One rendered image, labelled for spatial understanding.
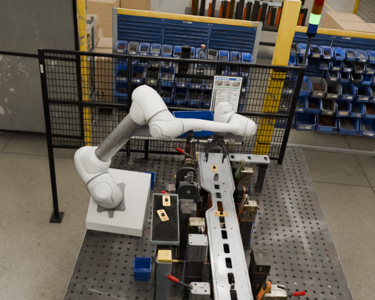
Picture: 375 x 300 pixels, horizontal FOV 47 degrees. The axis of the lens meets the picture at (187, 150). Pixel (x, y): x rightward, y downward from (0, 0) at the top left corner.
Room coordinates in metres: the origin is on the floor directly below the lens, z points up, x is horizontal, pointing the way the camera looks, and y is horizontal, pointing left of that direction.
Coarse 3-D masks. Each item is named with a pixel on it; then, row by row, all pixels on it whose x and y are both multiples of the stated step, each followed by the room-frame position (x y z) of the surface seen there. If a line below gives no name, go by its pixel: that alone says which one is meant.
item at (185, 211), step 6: (186, 210) 1.82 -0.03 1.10; (186, 216) 1.80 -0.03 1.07; (186, 222) 1.80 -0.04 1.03; (180, 228) 1.84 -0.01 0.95; (186, 228) 1.80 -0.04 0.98; (180, 234) 1.80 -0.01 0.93; (186, 234) 1.80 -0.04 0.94; (180, 240) 1.80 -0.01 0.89; (186, 240) 1.80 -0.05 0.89; (180, 246) 1.80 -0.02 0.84; (180, 252) 1.80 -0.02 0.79; (180, 258) 1.80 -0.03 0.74
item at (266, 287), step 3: (267, 282) 1.36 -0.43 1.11; (270, 282) 1.37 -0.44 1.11; (264, 285) 1.36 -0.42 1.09; (267, 285) 1.35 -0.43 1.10; (270, 285) 1.35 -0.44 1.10; (261, 288) 1.38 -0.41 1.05; (264, 288) 1.35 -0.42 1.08; (267, 288) 1.34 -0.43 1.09; (270, 288) 1.35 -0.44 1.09; (261, 291) 1.37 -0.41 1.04; (264, 291) 1.35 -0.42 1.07; (267, 291) 1.35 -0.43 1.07; (258, 294) 1.37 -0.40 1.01; (261, 294) 1.35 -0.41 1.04; (258, 297) 1.36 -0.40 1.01; (261, 297) 1.34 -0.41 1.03
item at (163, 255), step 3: (159, 252) 1.43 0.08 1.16; (162, 252) 1.43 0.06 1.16; (165, 252) 1.43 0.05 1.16; (168, 252) 1.43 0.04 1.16; (159, 255) 1.41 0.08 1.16; (162, 255) 1.41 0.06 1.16; (165, 255) 1.41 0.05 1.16; (168, 255) 1.42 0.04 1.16; (159, 258) 1.39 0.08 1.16; (162, 258) 1.39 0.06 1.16; (165, 258) 1.40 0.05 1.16; (168, 258) 1.40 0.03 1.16
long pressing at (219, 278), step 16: (208, 160) 2.49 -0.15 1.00; (224, 160) 2.51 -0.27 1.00; (208, 176) 2.30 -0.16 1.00; (224, 176) 2.32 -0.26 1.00; (208, 192) 2.14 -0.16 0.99; (224, 192) 2.15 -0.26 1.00; (224, 208) 1.99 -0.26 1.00; (208, 224) 1.83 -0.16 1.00; (208, 240) 1.70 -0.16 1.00; (224, 240) 1.72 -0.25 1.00; (240, 240) 1.74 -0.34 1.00; (224, 256) 1.61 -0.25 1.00; (240, 256) 1.62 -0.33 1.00; (224, 272) 1.50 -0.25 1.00; (240, 272) 1.51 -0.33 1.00; (224, 288) 1.40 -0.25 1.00; (240, 288) 1.41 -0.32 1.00
